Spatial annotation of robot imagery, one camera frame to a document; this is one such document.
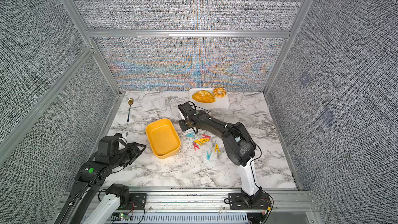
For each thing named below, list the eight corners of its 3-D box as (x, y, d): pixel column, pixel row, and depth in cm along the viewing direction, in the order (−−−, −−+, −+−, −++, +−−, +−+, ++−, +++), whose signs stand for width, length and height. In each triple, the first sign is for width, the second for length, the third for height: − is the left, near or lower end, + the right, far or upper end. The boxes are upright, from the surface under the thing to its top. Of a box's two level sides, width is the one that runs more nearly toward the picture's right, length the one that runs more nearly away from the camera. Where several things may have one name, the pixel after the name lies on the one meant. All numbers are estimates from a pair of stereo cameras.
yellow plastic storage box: (157, 163, 87) (155, 160, 83) (146, 129, 102) (143, 124, 97) (184, 151, 92) (184, 146, 87) (169, 119, 106) (168, 114, 102)
